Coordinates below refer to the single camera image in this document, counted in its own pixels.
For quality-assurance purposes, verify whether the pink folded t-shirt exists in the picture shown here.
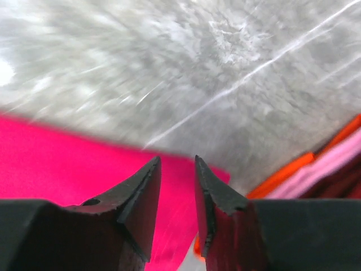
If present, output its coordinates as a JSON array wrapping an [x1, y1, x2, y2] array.
[[266, 134, 360, 199]]

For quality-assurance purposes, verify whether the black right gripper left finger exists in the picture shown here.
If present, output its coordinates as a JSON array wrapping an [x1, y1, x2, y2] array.
[[1, 157, 161, 270]]

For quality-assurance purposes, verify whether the hot pink t-shirt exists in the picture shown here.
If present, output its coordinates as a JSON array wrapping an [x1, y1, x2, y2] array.
[[0, 112, 231, 271]]

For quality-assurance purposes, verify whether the maroon folded t-shirt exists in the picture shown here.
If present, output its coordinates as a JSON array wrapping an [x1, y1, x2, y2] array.
[[300, 156, 360, 198]]

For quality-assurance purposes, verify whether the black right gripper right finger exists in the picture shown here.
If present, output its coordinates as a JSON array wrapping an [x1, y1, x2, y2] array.
[[195, 157, 360, 270]]

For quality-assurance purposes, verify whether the orange folded t-shirt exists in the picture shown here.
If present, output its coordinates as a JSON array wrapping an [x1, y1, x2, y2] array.
[[193, 114, 361, 259]]

